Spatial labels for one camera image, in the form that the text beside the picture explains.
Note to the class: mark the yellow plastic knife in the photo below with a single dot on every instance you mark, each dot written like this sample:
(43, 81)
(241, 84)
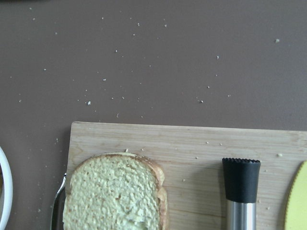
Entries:
(296, 209)

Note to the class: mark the steel muddler black tip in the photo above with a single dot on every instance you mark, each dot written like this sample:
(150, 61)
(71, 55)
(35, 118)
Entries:
(241, 177)

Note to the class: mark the wooden cutting board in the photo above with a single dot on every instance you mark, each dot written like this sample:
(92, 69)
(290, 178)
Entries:
(191, 159)

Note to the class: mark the white round plate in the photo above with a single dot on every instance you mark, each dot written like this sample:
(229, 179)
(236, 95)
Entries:
(6, 195)

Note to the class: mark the bread slice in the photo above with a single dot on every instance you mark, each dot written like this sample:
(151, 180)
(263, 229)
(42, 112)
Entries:
(116, 191)

